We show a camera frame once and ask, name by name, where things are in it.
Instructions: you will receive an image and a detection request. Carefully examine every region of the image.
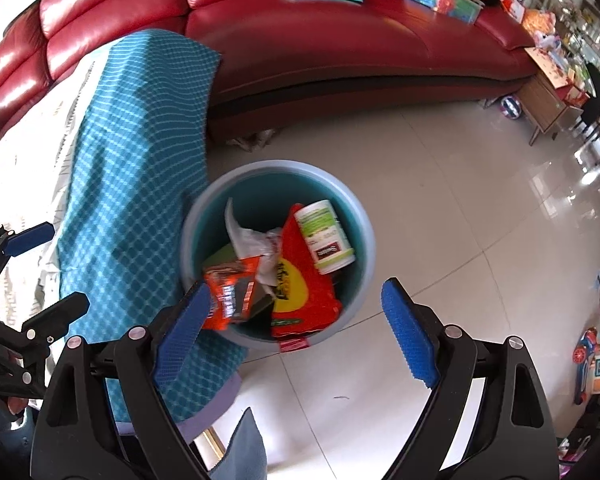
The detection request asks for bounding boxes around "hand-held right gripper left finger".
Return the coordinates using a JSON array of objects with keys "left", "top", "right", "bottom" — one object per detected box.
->
[{"left": 30, "top": 280, "right": 216, "bottom": 480}]

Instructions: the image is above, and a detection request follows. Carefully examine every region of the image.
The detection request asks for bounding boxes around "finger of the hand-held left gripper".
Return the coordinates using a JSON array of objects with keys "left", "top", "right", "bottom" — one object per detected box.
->
[
  {"left": 0, "top": 292, "right": 91, "bottom": 396},
  {"left": 0, "top": 222, "right": 56, "bottom": 306}
]

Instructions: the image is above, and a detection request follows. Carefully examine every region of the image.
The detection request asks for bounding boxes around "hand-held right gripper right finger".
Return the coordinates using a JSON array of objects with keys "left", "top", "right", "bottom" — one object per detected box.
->
[{"left": 380, "top": 277, "right": 563, "bottom": 480}]

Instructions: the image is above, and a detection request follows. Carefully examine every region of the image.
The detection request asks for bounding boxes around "orange cake wrapper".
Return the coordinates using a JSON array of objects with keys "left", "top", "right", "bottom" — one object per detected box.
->
[{"left": 202, "top": 255, "right": 265, "bottom": 331}]

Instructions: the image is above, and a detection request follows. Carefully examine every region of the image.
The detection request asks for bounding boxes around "white tissue paper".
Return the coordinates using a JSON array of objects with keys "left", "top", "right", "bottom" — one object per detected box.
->
[{"left": 224, "top": 197, "right": 286, "bottom": 286}]

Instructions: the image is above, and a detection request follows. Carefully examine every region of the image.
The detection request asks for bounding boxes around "red snack packet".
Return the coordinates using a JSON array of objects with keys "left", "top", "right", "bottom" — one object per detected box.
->
[{"left": 270, "top": 203, "right": 343, "bottom": 353}]

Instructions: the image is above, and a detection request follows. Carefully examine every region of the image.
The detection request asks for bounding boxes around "white green-label supplement bottle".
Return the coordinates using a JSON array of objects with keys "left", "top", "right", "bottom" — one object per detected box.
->
[{"left": 293, "top": 199, "right": 357, "bottom": 276}]

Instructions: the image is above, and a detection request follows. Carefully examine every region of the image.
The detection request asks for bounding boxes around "blue trash bin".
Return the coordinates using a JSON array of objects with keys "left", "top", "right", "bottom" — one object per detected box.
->
[{"left": 180, "top": 160, "right": 376, "bottom": 353}]

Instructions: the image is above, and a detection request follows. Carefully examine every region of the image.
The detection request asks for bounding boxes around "person's left hand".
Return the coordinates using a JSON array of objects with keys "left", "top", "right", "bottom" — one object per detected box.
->
[{"left": 0, "top": 389, "right": 28, "bottom": 416}]

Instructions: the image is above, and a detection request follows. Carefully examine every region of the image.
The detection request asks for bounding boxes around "patterned tablecloth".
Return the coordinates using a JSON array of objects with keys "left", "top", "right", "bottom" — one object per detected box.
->
[{"left": 0, "top": 30, "right": 268, "bottom": 480}]

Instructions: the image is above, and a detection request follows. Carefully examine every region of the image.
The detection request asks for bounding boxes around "red and blue toy car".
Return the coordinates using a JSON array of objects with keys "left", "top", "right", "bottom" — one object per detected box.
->
[{"left": 572, "top": 327, "right": 600, "bottom": 404}]

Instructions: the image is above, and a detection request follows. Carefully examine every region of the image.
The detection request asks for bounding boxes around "grey cloth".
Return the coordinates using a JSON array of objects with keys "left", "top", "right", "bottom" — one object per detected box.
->
[{"left": 229, "top": 129, "right": 277, "bottom": 152}]

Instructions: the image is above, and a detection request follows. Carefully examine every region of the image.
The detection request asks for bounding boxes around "blue patterned ball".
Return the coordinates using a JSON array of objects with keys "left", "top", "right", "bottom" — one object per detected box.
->
[{"left": 500, "top": 95, "right": 524, "bottom": 121}]

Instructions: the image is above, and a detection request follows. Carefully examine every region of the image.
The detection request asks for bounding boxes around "wooden side table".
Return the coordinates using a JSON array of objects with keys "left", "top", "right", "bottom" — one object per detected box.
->
[{"left": 517, "top": 47, "right": 588, "bottom": 147}]

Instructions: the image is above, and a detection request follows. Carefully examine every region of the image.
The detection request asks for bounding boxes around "red leather sofa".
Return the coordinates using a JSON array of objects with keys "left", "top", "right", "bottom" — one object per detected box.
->
[{"left": 0, "top": 0, "right": 538, "bottom": 161}]

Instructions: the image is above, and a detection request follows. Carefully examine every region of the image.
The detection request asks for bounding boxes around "black chair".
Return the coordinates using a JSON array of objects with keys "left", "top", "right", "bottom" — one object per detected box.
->
[{"left": 577, "top": 60, "right": 600, "bottom": 132}]

